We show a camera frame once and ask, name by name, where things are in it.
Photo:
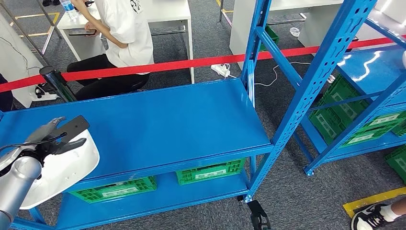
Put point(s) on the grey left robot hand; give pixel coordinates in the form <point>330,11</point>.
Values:
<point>44,133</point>

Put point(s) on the white curved plastic part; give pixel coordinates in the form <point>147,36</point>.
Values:
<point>73,171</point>
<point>404,60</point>

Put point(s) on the dark smartphone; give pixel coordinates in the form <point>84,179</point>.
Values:
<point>82,32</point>

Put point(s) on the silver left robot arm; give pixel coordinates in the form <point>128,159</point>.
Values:
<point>16,193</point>

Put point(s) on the blue metal shelf rack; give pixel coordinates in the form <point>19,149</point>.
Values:
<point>158,127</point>
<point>387,85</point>

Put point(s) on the white power strip black plugs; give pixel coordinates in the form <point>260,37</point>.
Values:
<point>46,96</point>

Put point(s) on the red barrier belt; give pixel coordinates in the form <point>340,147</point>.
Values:
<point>22,84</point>
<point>174,65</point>

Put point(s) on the white partition panel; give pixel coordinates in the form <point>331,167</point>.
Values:
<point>16,57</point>

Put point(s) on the green plastic crate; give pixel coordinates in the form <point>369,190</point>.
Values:
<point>272,35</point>
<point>360,139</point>
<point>127,192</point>
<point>398,165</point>
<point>380,120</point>
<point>190,176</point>
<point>400,128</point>

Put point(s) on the clear water bottle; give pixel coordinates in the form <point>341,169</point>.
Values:
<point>69,9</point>

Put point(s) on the person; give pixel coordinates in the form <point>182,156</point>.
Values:
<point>399,206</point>
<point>130,38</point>

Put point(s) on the white desk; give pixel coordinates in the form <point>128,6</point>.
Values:
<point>238,31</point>
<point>171,9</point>

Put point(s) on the crumpled clear plastic wrap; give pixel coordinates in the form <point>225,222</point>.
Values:
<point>294,32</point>

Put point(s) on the black and white sneaker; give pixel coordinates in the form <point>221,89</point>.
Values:
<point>368,219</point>

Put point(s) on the black stanchion post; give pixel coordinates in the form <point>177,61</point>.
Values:
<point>58,85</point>

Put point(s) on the steel table frame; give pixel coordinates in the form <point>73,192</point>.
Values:
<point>48,40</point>

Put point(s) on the black robot torso bracket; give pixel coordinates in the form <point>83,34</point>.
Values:
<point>258,217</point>

